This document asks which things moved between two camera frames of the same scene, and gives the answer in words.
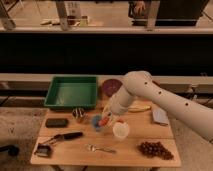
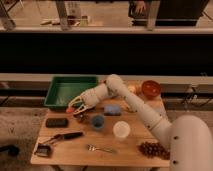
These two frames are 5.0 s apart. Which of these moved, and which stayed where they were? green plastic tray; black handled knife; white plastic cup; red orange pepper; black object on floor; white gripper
Moved: red orange pepper; white gripper
Stayed: black object on floor; green plastic tray; white plastic cup; black handled knife
